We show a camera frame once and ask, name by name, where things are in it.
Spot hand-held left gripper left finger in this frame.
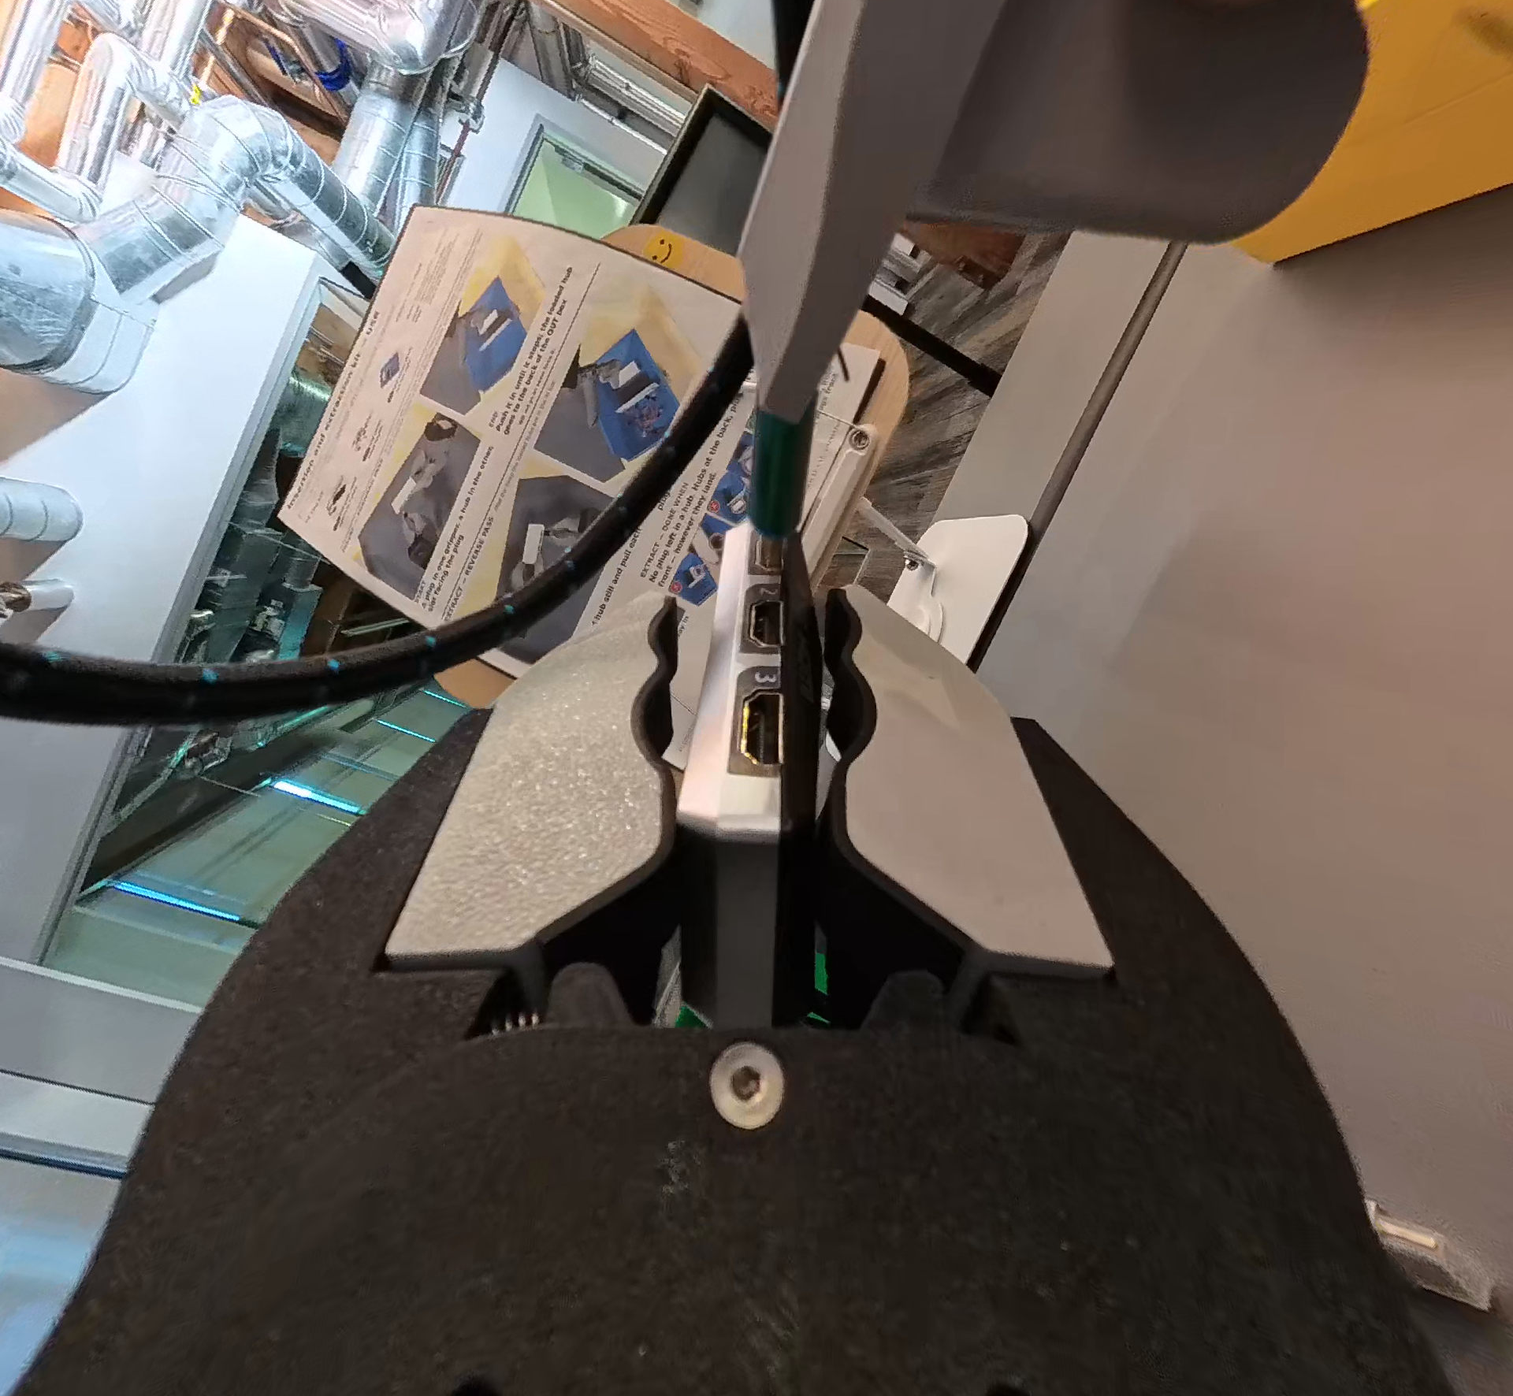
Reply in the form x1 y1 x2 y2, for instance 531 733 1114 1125
385 593 687 971

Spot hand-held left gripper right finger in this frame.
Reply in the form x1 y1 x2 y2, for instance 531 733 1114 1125
817 585 1118 979

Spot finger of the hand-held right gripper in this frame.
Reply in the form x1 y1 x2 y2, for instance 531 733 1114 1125
912 0 1380 249
737 0 1053 421

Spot silver port hub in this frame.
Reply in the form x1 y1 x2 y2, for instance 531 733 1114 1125
672 517 830 1034

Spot yellow plastic bin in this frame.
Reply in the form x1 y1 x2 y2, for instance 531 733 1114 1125
1230 0 1513 268

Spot braided hdmi cable green plugs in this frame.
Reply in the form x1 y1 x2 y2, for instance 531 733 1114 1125
0 0 848 723

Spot instruction sheet on stand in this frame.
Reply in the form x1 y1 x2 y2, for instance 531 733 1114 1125
438 221 915 712

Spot printed instruction sheet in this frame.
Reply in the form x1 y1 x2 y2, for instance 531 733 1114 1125
280 202 888 677

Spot silver ventilation duct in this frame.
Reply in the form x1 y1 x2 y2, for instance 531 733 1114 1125
0 96 393 392
249 0 475 85

